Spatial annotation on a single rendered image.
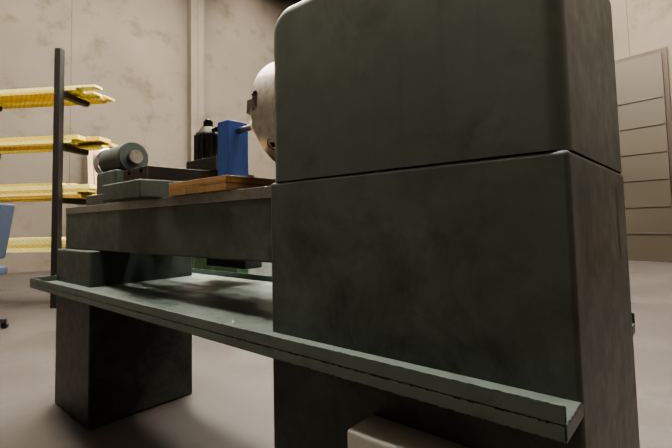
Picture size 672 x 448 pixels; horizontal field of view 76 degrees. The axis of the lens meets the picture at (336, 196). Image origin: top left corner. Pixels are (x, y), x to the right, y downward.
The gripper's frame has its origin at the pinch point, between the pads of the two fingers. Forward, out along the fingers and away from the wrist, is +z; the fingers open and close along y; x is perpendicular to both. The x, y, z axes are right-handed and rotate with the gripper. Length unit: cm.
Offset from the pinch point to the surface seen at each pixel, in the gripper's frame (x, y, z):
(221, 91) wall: -904, 99, -319
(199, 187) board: -21, 41, 54
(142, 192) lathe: -40, 61, 52
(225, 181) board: -12, 34, 54
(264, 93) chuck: -0.9, 23.2, 33.4
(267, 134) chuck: -4.0, 22.6, 43.1
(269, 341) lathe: 18, 24, 90
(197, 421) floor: -84, 50, 137
